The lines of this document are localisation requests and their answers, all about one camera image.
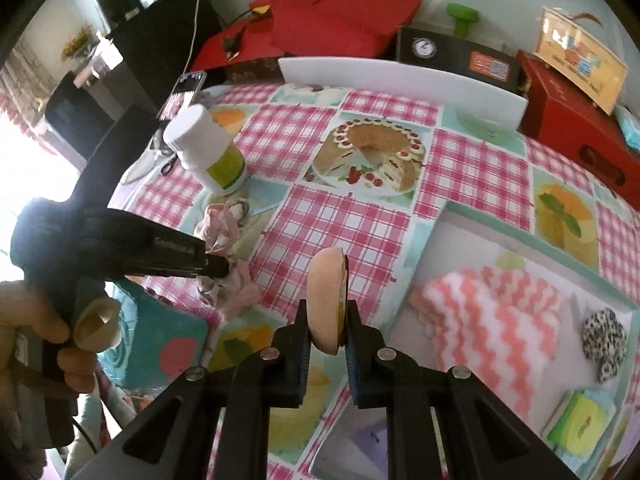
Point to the black white leopard scrunchie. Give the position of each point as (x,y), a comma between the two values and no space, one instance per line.
(604,341)

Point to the person's left hand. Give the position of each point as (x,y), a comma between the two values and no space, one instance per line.
(25,306)

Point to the white tray teal rim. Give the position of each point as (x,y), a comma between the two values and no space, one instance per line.
(464,238)

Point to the teal square pouch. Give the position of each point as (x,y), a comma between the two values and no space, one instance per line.
(157,342)

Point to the smartphone on table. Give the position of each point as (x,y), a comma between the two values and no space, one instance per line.
(187,88)

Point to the black gauge box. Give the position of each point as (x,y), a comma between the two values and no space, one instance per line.
(420,47)

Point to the red cardboard box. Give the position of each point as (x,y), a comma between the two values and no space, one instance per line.
(560,116)

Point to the yellow flower bouquet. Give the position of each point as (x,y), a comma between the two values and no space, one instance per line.
(80,44)

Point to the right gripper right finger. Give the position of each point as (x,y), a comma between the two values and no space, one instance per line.
(362,343)

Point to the purple snack pouch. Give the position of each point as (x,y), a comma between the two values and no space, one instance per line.
(372,441)

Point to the green dumbbell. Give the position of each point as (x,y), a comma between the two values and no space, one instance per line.
(464,17)

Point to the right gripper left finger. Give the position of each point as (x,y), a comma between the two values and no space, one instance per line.
(292,365)

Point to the white long tray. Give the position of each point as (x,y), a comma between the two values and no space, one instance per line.
(475,97)

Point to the blue wet wipes pack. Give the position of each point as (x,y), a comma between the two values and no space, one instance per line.
(629,126)

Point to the white pill bottle green label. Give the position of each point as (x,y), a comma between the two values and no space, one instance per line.
(206,150)

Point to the checkered cake pattern tablecloth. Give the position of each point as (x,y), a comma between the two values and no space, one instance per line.
(355,169)

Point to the green tissue pack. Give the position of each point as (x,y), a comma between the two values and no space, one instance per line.
(577,425)

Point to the yellow wooden handled box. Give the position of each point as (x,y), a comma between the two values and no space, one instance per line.
(591,66)

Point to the pink white zigzag towel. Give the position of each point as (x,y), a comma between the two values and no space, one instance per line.
(502,324)

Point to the pink floral fabric scrunchie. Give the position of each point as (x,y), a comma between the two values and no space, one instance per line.
(220,229)

